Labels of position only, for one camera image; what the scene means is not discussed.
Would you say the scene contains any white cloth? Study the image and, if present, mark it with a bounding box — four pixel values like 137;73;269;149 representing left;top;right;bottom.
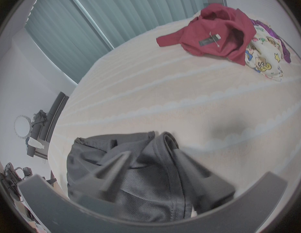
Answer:
28;137;44;150

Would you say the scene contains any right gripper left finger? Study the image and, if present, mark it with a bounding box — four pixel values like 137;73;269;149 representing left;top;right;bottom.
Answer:
79;151;132;201

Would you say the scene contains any purple satin garment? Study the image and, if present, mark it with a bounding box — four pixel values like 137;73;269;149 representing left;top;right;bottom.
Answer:
250;19;292;64

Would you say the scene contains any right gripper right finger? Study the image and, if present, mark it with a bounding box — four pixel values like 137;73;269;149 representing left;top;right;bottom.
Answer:
173;150;236;214

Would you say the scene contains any black T-shirt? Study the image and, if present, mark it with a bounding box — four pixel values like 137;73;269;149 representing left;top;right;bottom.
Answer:
66;131;197;223

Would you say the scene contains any dark red garment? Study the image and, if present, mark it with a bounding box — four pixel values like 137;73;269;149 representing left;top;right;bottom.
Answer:
156;4;256;66

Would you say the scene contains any bed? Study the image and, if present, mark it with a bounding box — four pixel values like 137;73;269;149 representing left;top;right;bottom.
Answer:
47;0;301;227

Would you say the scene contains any dark grey chest of drawers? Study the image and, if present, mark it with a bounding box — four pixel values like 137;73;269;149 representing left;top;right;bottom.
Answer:
27;92;69;158

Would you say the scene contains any blue-green curtain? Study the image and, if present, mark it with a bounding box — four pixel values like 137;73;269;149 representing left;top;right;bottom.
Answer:
66;0;214;49
24;0;114;84

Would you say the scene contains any dark grey garment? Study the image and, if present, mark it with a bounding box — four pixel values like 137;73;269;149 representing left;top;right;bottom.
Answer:
32;110;48;126

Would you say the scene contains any white printed garment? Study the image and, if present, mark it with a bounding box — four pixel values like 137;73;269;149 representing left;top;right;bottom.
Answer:
245;24;284;82

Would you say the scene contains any round white mirror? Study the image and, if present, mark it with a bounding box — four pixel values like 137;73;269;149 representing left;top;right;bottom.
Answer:
14;115;32;138

